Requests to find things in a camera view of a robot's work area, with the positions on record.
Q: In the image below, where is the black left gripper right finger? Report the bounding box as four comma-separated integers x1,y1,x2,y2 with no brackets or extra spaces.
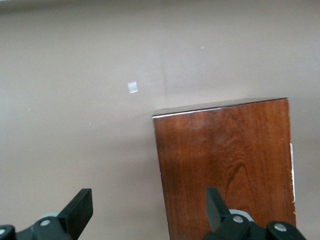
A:
202,187,305,240

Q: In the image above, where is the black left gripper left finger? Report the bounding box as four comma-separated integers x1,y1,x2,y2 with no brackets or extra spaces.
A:
0,187,94,240

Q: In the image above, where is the dark brown wooden box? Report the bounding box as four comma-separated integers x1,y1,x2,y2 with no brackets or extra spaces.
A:
151,97,297,240

